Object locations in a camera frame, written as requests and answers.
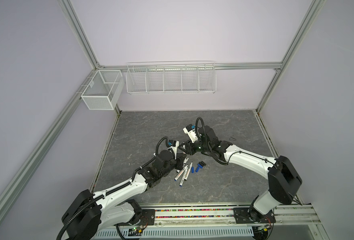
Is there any white marker black tip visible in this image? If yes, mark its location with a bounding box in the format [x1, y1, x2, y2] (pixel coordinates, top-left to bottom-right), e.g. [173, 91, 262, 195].
[174, 165, 188, 181]

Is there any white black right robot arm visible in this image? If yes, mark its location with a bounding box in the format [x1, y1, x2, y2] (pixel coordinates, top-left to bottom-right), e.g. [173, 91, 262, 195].
[179, 141, 303, 223]

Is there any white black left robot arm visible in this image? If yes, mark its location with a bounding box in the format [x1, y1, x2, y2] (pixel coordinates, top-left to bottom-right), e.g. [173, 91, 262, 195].
[56, 150, 187, 240]

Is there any white marker blue end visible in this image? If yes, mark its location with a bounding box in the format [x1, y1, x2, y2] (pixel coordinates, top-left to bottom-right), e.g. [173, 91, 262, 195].
[184, 163, 193, 181]

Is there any white marker blue tip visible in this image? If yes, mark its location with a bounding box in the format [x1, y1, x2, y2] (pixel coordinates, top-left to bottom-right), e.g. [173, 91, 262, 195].
[180, 167, 189, 187]

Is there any white mesh box basket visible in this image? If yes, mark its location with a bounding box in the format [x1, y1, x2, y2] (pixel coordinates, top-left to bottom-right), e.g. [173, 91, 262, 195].
[81, 70, 124, 111]

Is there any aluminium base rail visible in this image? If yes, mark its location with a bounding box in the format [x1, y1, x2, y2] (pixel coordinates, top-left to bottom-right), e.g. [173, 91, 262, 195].
[141, 202, 322, 227]

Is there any white vented cable duct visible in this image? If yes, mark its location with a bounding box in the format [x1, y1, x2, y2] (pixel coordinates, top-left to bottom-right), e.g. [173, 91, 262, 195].
[92, 226, 254, 240]

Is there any white wire shelf basket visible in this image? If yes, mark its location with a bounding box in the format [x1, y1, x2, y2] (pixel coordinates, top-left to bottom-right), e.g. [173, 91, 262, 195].
[126, 61, 217, 94]

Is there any back aluminium frame beam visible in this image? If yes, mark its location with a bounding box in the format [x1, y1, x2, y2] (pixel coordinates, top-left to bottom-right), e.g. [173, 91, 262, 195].
[99, 61, 283, 72]

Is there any aluminium frame beam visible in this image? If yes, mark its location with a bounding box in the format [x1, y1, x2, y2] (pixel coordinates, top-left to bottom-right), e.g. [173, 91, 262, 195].
[0, 70, 95, 232]
[99, 61, 283, 72]

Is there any right aluminium frame post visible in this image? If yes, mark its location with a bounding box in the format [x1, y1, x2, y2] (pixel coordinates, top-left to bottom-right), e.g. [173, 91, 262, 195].
[256, 0, 326, 115]

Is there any aluminium corner frame post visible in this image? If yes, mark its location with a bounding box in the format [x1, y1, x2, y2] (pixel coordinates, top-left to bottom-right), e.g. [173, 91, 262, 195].
[57, 0, 101, 69]

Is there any left aluminium frame beam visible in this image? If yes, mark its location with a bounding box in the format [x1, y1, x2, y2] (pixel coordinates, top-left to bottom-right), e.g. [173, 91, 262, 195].
[0, 70, 95, 232]

